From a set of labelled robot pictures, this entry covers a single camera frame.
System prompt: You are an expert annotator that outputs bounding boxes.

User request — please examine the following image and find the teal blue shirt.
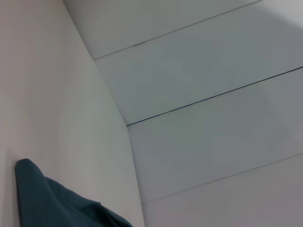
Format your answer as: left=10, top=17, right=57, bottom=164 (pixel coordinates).
left=15, top=158, right=134, bottom=227

